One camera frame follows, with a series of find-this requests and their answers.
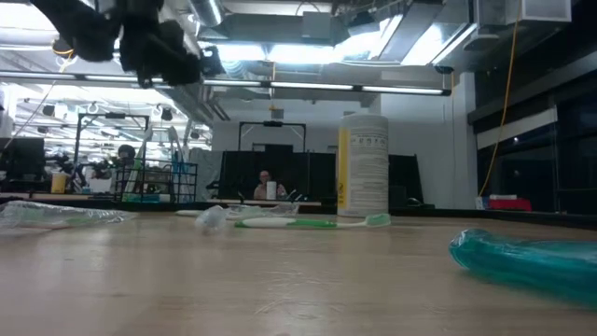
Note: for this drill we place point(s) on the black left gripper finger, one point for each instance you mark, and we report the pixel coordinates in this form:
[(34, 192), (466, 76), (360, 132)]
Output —
[(212, 61)]

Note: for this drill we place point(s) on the teal toothbrush case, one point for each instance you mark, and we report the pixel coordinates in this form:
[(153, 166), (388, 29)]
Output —
[(527, 266)]

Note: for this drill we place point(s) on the black background robot arm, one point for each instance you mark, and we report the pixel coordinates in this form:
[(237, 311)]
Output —
[(70, 168)]

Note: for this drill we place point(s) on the person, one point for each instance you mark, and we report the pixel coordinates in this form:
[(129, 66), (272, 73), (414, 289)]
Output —
[(126, 154), (266, 184)]

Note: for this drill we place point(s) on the grey ceiling box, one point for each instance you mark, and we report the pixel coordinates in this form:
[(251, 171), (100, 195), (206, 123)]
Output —
[(316, 25)]

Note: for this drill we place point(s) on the grey cloth cover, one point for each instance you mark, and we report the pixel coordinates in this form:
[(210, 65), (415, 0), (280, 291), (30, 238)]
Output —
[(207, 172)]

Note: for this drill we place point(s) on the white paper towel roll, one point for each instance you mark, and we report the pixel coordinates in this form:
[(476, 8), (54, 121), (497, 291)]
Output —
[(271, 190)]

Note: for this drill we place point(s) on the black partition screen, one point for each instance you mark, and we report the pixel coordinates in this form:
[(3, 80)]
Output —
[(303, 172)]

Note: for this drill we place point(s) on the clear plastic wrapper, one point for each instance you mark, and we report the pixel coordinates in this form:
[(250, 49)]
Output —
[(275, 210)]

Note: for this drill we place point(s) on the yellow container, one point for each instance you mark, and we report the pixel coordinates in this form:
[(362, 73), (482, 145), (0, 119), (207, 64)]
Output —
[(58, 183)]

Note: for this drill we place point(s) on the black monitor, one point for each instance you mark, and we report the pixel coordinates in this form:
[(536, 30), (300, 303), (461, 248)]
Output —
[(23, 158)]

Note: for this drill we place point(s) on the white wipes canister yellow label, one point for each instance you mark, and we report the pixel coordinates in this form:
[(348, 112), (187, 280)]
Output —
[(368, 163)]

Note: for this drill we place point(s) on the long linear light fixture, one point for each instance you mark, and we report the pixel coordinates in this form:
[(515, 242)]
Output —
[(401, 88)]

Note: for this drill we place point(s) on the black panel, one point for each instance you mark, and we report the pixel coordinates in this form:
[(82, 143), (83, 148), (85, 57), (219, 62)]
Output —
[(403, 182)]

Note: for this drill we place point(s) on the black table edge strip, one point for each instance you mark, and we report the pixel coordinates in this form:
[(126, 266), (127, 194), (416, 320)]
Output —
[(420, 211)]

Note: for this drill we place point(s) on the red plastic bin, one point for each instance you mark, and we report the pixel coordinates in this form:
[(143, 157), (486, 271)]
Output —
[(510, 204)]

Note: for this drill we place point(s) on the white ceiling vent unit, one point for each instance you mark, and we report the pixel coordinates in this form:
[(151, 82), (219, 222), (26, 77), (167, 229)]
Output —
[(541, 9)]

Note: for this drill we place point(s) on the silver round air duct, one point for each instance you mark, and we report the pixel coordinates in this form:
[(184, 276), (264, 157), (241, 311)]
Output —
[(207, 11)]

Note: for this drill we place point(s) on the black metal rig frame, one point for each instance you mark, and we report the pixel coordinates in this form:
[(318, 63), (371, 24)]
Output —
[(273, 123), (112, 116)]

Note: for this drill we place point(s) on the black security camera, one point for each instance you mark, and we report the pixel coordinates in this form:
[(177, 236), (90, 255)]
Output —
[(443, 69)]

